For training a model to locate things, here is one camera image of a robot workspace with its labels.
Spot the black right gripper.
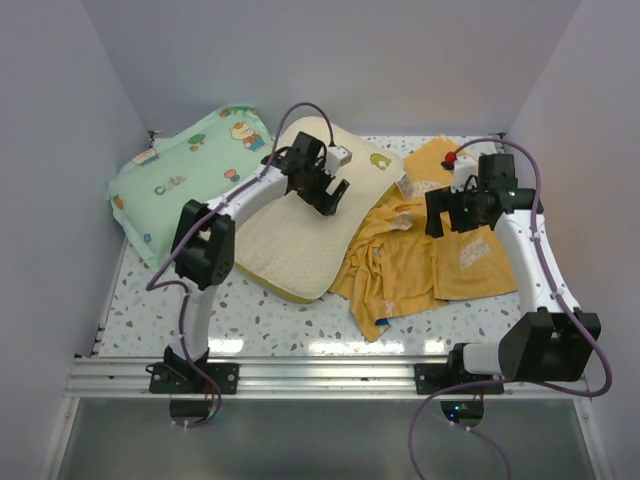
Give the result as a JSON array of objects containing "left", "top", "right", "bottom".
[{"left": 426, "top": 181, "right": 489, "bottom": 238}]

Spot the cream quilted pillow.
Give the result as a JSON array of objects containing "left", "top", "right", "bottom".
[{"left": 235, "top": 124, "right": 404, "bottom": 301}]

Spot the orange mickey mouse pillowcase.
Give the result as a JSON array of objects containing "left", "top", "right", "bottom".
[{"left": 329, "top": 136, "right": 517, "bottom": 342}]

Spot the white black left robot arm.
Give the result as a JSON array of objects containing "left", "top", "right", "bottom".
[{"left": 146, "top": 132, "right": 352, "bottom": 393}]

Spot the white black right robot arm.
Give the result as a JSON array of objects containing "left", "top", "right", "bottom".
[{"left": 425, "top": 152, "right": 601, "bottom": 393}]

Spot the green cartoon bear pillow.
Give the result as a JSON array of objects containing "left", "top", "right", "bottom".
[{"left": 107, "top": 105, "right": 272, "bottom": 271}]

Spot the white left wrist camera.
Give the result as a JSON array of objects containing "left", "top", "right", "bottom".
[{"left": 324, "top": 146, "right": 352, "bottom": 177}]

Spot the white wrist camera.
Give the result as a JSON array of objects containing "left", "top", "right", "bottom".
[
  {"left": 324, "top": 146, "right": 352, "bottom": 177},
  {"left": 441, "top": 151, "right": 478, "bottom": 193}
]

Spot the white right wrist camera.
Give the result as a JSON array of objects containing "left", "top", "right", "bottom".
[{"left": 441, "top": 151, "right": 478, "bottom": 193}]

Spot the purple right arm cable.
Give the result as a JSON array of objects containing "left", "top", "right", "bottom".
[{"left": 407, "top": 138, "right": 614, "bottom": 480}]

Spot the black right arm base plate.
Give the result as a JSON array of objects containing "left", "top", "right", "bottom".
[{"left": 413, "top": 363, "right": 491, "bottom": 395}]

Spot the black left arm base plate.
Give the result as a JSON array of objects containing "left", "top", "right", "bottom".
[{"left": 145, "top": 363, "right": 239, "bottom": 395}]

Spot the aluminium mounting rail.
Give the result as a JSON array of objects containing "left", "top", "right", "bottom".
[{"left": 62, "top": 355, "right": 594, "bottom": 400}]

